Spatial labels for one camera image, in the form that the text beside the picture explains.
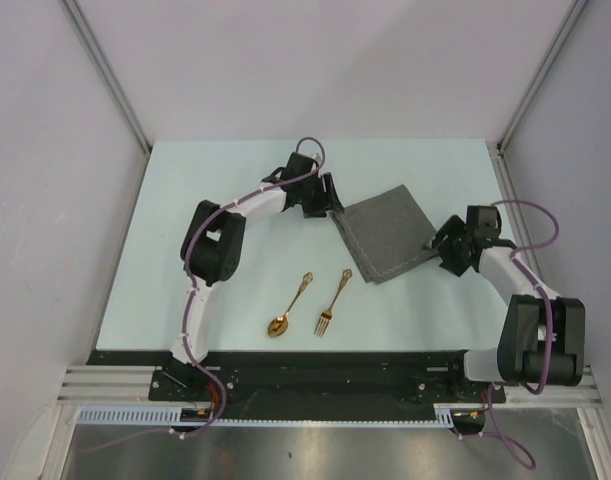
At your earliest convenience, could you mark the front aluminium frame rail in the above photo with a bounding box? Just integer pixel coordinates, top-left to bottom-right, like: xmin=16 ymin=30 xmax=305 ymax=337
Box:
xmin=58 ymin=366 xmax=603 ymax=409

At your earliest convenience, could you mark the white slotted cable duct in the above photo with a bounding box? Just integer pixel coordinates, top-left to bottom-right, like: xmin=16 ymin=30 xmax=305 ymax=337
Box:
xmin=76 ymin=405 xmax=485 ymax=431

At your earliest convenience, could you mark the gold fork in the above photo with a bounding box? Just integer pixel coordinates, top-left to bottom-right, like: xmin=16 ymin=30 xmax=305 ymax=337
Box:
xmin=314 ymin=269 xmax=353 ymax=338

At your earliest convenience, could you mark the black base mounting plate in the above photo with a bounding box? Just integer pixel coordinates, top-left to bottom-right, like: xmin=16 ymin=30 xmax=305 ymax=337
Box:
xmin=87 ymin=350 xmax=488 ymax=419

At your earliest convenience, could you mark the grey cloth napkin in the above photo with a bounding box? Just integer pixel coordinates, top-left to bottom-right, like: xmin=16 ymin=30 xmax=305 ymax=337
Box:
xmin=332 ymin=185 xmax=436 ymax=284

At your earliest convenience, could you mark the right aluminium frame post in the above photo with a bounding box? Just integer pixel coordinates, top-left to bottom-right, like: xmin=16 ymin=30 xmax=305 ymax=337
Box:
xmin=495 ymin=0 xmax=592 ymax=153

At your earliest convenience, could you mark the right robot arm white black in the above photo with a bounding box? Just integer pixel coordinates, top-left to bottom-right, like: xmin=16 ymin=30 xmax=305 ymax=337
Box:
xmin=429 ymin=205 xmax=586 ymax=401

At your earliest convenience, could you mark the left aluminium frame post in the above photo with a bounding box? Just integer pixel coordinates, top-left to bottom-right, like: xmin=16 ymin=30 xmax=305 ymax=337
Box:
xmin=57 ymin=0 xmax=153 ymax=157

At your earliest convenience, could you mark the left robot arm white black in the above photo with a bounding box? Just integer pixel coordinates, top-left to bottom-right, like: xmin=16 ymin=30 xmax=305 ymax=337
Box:
xmin=163 ymin=150 xmax=344 ymax=400

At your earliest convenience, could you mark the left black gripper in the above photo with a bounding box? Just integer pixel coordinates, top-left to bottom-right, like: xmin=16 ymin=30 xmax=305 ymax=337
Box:
xmin=297 ymin=173 xmax=343 ymax=219

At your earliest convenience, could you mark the gold spoon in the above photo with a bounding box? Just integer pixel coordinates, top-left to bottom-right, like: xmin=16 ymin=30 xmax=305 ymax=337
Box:
xmin=267 ymin=272 xmax=314 ymax=338

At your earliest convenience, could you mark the aluminium frame post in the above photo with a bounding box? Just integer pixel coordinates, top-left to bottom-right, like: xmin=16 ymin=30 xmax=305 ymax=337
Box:
xmin=57 ymin=0 xmax=153 ymax=157
xmin=495 ymin=0 xmax=592 ymax=153

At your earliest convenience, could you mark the right aluminium side rail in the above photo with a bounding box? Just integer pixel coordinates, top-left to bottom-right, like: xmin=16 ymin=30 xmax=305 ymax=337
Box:
xmin=486 ymin=142 xmax=548 ymax=281

